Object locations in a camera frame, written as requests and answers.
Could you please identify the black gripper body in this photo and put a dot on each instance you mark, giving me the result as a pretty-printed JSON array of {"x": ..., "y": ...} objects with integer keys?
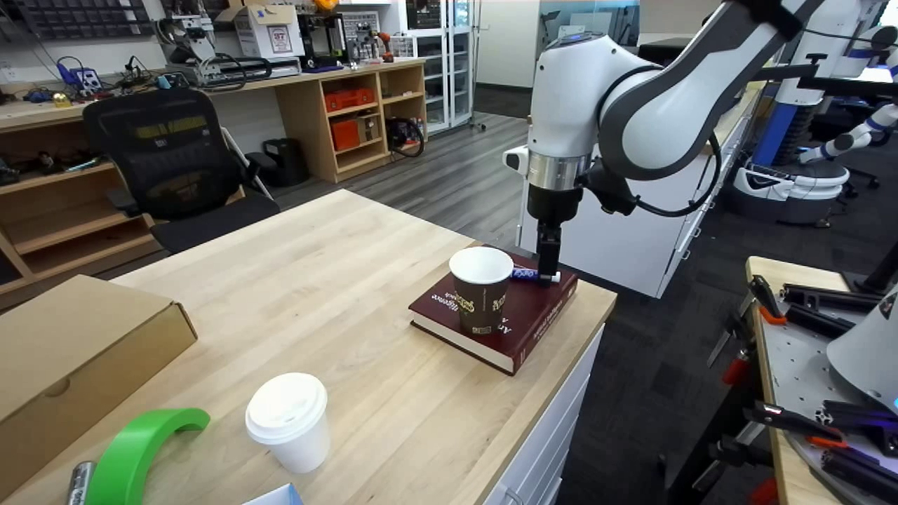
[{"x": 551, "y": 202}]

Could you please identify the blue marker with white cap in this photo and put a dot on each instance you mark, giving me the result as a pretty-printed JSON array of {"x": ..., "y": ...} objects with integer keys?
[{"x": 524, "y": 274}]

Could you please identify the small white robot arm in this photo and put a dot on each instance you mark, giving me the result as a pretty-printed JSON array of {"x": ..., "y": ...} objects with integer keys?
[{"x": 844, "y": 142}]

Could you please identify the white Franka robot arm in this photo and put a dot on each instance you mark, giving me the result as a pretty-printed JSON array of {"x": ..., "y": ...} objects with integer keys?
[{"x": 578, "y": 94}]

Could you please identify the brown paper cup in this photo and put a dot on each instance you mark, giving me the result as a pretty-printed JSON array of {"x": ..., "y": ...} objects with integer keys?
[{"x": 479, "y": 298}]

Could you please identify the white lidded paper cup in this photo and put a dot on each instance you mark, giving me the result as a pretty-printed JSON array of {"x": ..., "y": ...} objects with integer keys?
[{"x": 290, "y": 425}]

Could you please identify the dark red hardcover book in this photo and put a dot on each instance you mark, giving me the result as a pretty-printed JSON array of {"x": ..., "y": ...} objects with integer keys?
[{"x": 533, "y": 312}]

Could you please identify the white glass door cabinet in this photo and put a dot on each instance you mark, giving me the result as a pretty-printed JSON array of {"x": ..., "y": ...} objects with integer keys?
[{"x": 437, "y": 58}]

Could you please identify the white table drawer cabinet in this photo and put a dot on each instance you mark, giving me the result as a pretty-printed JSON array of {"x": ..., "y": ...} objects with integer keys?
[{"x": 547, "y": 439}]

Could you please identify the orange storage bin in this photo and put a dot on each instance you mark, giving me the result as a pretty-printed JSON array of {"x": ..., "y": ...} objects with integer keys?
[{"x": 349, "y": 94}]

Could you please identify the wooden shelf cabinet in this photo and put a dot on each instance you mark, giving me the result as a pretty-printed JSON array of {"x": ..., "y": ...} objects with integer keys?
[{"x": 311, "y": 121}]

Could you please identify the black orange bar clamp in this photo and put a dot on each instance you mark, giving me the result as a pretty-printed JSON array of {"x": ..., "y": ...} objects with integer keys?
[
  {"x": 815, "y": 303},
  {"x": 804, "y": 420}
]

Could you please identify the wooden side table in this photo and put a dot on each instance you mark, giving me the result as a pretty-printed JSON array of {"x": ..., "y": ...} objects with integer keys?
[{"x": 794, "y": 375}]

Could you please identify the black bag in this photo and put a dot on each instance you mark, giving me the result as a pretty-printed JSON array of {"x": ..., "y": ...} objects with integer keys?
[{"x": 283, "y": 162}]

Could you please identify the black 3D printer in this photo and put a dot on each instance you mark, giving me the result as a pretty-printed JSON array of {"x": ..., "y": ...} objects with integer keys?
[{"x": 322, "y": 38}]

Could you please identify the black office chair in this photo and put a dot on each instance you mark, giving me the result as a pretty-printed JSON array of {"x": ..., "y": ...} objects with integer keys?
[{"x": 172, "y": 157}]

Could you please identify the green tape roll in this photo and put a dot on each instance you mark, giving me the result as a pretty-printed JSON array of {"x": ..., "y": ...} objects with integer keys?
[{"x": 129, "y": 459}]

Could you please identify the flat cardboard box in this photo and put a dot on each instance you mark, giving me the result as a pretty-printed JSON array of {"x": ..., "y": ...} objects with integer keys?
[{"x": 73, "y": 366}]

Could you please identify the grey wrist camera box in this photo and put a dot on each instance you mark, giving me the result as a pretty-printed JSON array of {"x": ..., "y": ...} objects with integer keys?
[{"x": 515, "y": 157}]

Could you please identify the low wooden wall shelf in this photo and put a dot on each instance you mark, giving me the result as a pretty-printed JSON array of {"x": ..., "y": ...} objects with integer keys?
[{"x": 66, "y": 226}]

